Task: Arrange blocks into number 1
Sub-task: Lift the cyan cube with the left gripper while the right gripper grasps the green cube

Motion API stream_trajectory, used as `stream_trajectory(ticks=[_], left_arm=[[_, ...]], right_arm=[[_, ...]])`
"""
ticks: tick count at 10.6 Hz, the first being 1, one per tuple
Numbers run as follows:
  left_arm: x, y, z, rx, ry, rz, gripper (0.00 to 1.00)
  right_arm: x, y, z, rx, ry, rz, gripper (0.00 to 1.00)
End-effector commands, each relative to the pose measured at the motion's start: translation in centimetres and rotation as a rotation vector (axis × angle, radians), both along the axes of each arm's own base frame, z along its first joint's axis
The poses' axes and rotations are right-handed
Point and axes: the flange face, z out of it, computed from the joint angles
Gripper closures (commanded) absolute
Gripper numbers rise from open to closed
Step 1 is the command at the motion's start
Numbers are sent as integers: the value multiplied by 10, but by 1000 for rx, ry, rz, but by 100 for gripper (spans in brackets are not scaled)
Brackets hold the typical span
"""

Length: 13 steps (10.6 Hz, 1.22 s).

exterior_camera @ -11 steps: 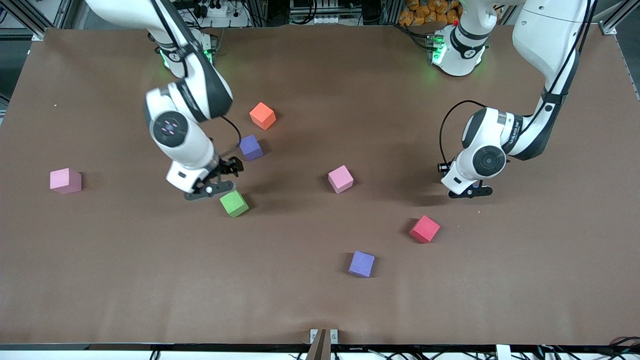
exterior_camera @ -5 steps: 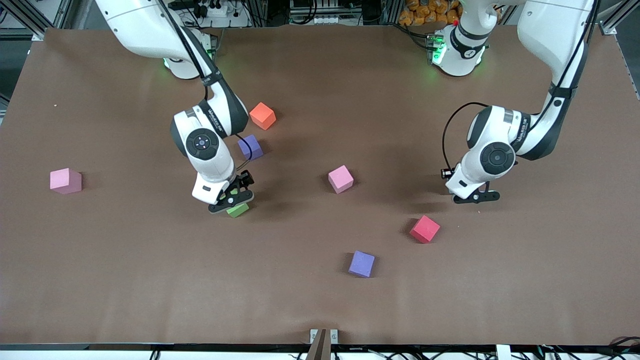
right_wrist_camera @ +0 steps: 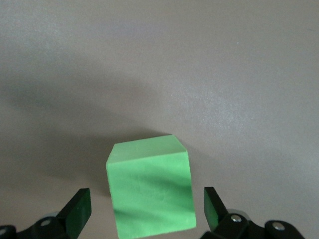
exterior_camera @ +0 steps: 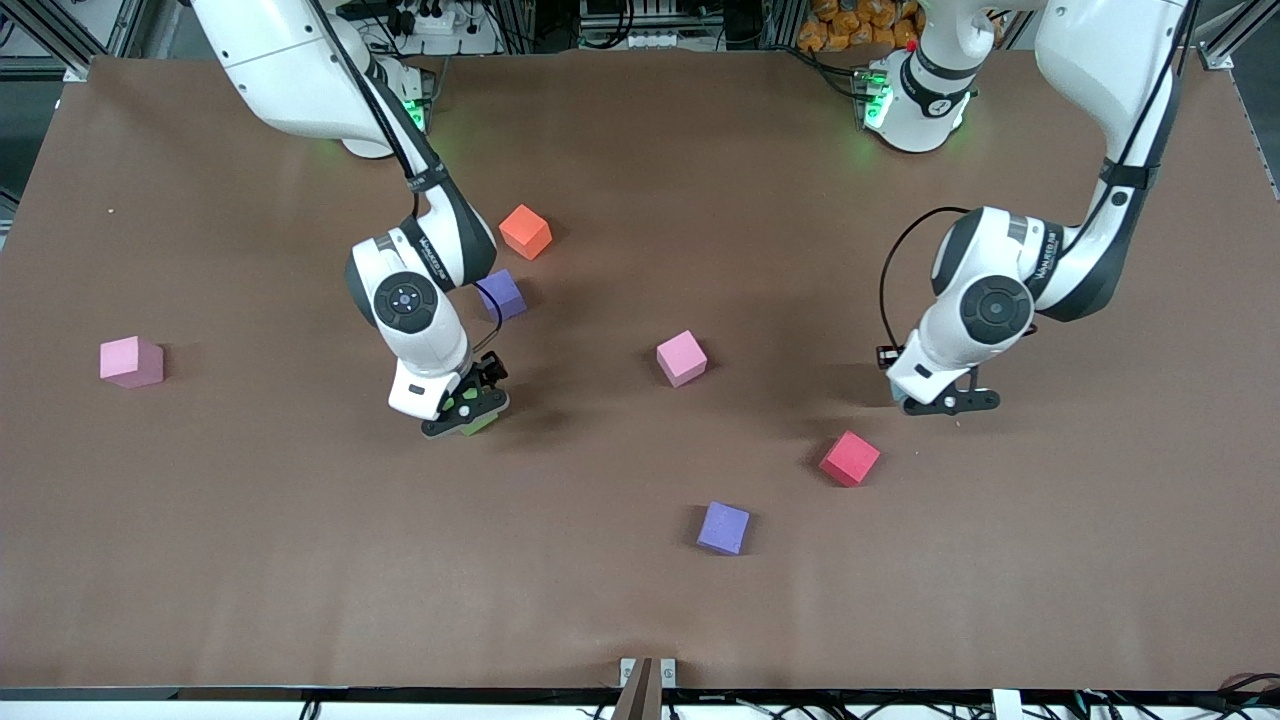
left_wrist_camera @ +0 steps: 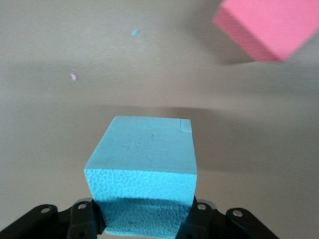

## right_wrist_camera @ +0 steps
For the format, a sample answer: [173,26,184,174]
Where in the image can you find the large table cover sheet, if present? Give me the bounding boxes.
[0,0,319,239]

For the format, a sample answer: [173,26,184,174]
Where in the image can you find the green foam block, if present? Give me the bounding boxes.
[106,134,197,239]

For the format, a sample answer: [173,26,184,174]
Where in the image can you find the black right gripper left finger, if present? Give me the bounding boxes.
[0,188,92,239]

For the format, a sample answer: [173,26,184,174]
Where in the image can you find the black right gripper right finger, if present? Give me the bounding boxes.
[201,186,306,239]

